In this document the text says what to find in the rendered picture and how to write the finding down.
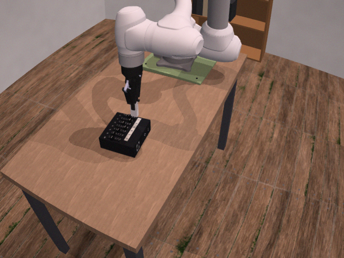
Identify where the black lighting desk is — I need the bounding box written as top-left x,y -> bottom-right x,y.
99,112 -> 151,158

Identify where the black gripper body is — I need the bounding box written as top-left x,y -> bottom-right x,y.
121,65 -> 143,88

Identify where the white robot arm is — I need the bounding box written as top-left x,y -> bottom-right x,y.
114,0 -> 242,72

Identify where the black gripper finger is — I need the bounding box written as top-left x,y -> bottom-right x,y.
122,79 -> 138,117
135,74 -> 142,107

